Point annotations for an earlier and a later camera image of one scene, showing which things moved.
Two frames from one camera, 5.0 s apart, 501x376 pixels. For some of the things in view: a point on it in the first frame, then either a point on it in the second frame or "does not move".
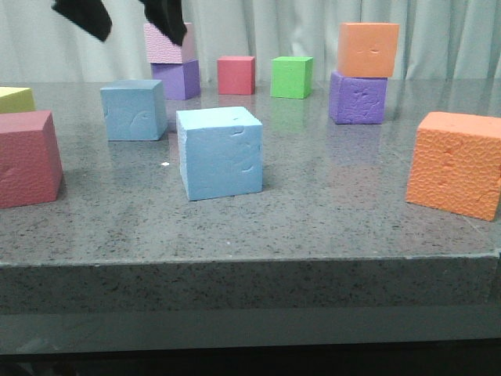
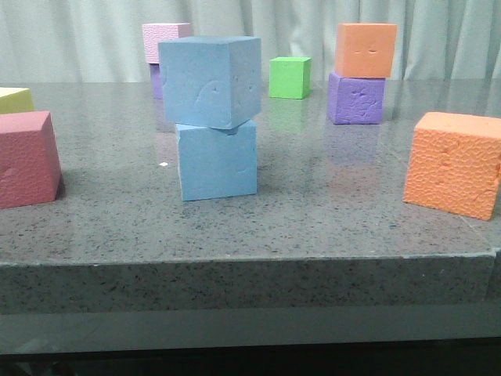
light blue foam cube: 221,152 does not move
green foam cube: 291,77 does not move
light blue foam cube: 135,110 → 214,81
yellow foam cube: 17,99 does not move
